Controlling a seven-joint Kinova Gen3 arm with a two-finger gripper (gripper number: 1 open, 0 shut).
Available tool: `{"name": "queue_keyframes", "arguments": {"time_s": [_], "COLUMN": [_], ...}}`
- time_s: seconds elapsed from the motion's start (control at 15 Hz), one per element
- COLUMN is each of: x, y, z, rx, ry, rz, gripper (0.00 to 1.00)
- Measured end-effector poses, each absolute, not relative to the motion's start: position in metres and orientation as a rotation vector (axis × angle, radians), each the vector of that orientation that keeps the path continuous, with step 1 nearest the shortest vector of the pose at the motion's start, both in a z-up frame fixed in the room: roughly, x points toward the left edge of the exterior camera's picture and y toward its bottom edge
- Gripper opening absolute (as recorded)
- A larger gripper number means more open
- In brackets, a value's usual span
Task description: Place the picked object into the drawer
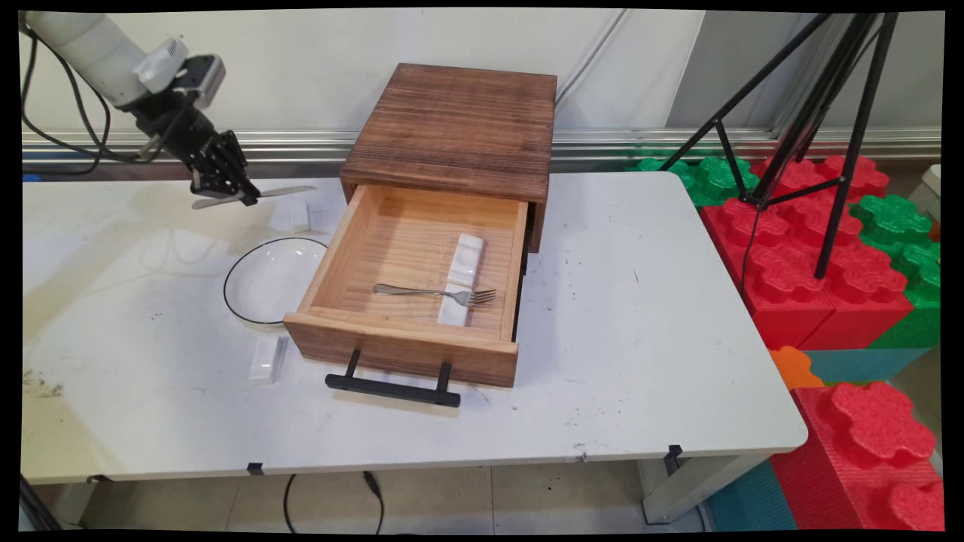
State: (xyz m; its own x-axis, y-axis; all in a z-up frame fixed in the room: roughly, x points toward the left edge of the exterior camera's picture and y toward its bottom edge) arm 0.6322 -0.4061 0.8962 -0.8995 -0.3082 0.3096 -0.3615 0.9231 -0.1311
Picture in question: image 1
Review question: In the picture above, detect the silver metal fork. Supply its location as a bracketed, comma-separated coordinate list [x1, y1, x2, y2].
[373, 282, 498, 308]

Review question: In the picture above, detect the black bar drawer handle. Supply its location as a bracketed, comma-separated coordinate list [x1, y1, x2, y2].
[325, 349, 462, 409]

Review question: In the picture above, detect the silver metal knife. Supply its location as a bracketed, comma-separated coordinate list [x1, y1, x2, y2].
[191, 184, 318, 211]

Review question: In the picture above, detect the black floor cable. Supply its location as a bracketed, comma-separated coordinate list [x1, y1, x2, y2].
[282, 473, 300, 535]
[363, 471, 386, 536]

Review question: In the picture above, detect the dark brown wooden cabinet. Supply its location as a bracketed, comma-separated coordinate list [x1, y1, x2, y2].
[339, 63, 559, 254]

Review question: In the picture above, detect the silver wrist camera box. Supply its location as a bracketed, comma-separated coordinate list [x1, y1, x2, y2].
[177, 54, 227, 111]

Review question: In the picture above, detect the orange foam building block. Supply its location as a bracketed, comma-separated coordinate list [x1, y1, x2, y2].
[769, 346, 827, 391]

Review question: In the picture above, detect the aluminium wall rail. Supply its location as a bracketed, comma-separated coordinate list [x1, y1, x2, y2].
[21, 128, 942, 164]

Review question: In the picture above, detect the white table leg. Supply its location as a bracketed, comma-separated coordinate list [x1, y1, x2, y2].
[639, 452, 763, 525]

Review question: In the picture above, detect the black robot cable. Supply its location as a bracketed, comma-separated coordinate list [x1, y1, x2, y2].
[20, 26, 165, 178]

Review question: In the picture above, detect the red foam building block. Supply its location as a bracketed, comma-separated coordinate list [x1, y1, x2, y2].
[798, 239, 916, 352]
[770, 380, 946, 532]
[700, 197, 837, 352]
[752, 154, 891, 202]

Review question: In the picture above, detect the teal foam building block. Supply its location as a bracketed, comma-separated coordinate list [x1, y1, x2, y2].
[802, 346, 936, 386]

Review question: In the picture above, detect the green foam building block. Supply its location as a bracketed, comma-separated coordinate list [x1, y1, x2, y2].
[625, 156, 760, 207]
[850, 193, 942, 349]

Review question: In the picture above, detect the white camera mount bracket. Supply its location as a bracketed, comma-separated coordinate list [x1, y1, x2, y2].
[134, 38, 189, 93]

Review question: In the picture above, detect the light wooden drawer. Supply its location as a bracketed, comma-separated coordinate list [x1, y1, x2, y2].
[284, 183, 530, 389]

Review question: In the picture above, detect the round plate with dark rim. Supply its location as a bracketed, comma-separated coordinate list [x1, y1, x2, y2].
[223, 237, 330, 326]

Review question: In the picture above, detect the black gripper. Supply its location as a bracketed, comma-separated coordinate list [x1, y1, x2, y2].
[130, 89, 261, 208]

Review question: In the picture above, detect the black tripod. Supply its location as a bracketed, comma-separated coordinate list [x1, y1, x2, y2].
[658, 11, 901, 280]

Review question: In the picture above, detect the teal foam floor mat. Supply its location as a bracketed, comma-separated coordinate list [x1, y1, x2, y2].
[704, 459, 801, 532]

